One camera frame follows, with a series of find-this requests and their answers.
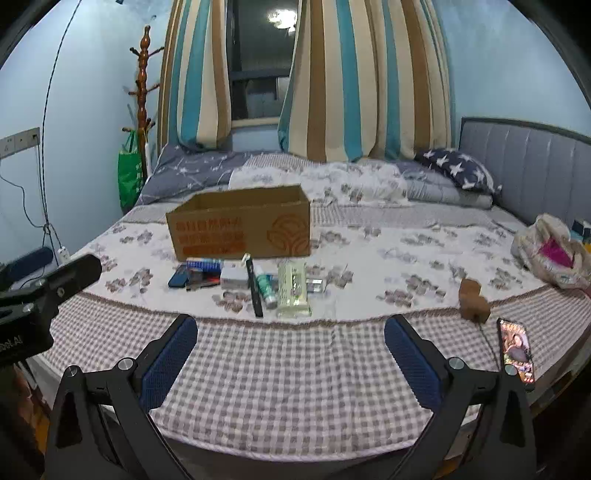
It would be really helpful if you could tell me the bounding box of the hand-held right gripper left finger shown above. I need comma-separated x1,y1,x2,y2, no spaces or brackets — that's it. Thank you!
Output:
44,314,213,480

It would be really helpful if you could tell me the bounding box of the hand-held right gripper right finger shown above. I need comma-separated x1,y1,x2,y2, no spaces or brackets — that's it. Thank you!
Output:
384,315,539,480

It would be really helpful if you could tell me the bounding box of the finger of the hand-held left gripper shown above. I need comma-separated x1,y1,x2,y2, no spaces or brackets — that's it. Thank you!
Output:
44,254,102,305

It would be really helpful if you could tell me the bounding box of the white blue packet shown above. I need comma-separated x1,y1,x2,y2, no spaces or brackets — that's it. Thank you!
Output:
167,264,191,290

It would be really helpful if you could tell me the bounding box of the red and black marker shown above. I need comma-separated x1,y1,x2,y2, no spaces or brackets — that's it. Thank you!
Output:
186,272,221,291

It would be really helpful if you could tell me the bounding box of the blue striped toothpaste box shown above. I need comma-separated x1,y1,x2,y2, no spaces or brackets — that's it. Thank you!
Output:
187,258,225,274

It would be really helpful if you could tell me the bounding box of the small white box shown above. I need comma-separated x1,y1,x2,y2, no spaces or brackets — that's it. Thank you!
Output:
220,265,252,291

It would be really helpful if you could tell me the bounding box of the long black slim box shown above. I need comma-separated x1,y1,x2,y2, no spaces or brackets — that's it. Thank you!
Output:
245,257,264,318

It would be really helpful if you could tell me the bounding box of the green toothpaste tube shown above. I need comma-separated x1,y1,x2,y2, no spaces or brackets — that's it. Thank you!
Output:
255,272,279,309

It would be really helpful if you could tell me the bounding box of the clear plastic packet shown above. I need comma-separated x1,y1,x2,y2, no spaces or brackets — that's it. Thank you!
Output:
276,259,312,318

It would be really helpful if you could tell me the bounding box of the brown cardboard box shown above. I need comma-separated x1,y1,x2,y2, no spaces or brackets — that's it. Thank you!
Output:
165,185,311,262

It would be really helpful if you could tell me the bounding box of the brown block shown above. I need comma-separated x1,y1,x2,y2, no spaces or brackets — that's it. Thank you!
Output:
458,278,490,322

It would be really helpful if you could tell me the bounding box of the smartphone with lit screen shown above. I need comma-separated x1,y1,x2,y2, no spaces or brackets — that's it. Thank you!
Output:
497,318,536,393

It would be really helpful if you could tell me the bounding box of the green shopping bag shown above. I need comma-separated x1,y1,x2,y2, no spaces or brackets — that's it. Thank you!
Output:
118,130,144,213

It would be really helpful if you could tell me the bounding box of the checked blanket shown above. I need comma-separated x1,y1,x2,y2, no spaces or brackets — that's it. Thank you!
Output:
48,286,573,462

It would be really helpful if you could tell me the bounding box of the white floral quilt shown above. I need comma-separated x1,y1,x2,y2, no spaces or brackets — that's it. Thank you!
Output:
69,152,550,319

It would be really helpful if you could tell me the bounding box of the grey star print duvet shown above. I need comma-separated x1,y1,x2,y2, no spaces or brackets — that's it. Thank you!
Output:
136,143,264,206

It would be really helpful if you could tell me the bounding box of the white plastic bag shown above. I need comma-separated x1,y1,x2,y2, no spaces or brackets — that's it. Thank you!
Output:
512,213,591,290

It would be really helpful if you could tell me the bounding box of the grey folded quilt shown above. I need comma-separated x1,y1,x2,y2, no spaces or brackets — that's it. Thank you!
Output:
406,178,494,210

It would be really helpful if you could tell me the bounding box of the pink cloth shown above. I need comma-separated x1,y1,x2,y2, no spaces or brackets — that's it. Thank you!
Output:
540,237,575,268

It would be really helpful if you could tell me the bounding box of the wooden coat rack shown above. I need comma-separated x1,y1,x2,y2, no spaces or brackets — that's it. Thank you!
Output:
122,25,164,183

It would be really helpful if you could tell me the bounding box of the navy star pillow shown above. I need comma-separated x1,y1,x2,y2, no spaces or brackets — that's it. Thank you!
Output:
414,148,502,193

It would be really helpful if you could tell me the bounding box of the striped pillow left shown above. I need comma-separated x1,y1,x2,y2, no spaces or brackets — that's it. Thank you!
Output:
157,0,234,151

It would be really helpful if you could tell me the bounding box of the striped pillow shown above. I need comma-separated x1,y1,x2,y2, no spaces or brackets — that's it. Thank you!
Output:
157,0,234,151
277,0,455,162

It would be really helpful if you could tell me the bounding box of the grey padded headboard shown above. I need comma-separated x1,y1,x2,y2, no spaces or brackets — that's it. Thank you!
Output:
458,117,591,227

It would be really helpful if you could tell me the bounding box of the dark window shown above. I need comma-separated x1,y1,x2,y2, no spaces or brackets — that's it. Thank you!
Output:
226,0,301,127

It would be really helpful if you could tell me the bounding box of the striped pillow right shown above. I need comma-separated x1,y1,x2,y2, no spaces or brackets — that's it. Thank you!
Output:
277,0,455,162

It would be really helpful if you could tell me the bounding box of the dark charging cable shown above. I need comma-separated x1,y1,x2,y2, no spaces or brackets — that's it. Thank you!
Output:
478,320,504,370

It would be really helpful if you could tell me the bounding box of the white wall socket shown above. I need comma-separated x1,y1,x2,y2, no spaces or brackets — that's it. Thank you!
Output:
0,127,41,160

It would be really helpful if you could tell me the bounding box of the black hanging cable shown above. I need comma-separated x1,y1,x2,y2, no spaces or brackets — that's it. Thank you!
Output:
39,0,84,250

